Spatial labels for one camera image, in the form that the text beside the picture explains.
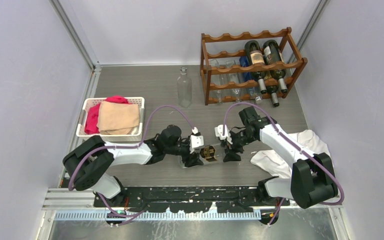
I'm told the green wine bottle front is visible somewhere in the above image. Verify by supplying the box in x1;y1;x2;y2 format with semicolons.
262;40;288;94

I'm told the tall clear glass bottle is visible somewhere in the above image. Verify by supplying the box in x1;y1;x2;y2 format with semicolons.
177;67;192;108

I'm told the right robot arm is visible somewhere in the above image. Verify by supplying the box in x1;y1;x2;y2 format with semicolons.
214;102;345;209

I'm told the blue square glass bottle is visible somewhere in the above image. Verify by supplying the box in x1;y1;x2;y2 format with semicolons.
238;56;262;102

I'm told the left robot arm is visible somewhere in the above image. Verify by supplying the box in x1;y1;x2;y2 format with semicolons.
62;125;204;207

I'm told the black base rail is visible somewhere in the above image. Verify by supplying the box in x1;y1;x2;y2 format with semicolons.
107;186;281;213

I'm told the beige folded cloth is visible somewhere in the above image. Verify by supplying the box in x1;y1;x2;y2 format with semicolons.
97;101;140;135

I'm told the white cloth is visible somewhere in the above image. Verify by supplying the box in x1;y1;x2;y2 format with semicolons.
250;129;331;179

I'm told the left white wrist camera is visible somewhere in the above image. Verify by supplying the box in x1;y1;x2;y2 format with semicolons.
189;127;205;154

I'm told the clear whisky bottle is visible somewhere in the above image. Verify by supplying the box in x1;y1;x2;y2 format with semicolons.
179;143;224;168

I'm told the white plastic basket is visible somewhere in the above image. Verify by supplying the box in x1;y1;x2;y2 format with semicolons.
75;96;145;142

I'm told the wooden wine rack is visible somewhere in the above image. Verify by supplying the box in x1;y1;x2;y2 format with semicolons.
200;27;309;106

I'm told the dark green wine bottle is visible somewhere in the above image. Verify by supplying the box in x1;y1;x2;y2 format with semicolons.
264;71;280;108

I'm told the red cloth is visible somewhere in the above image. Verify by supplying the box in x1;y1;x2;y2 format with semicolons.
84;95;129;135

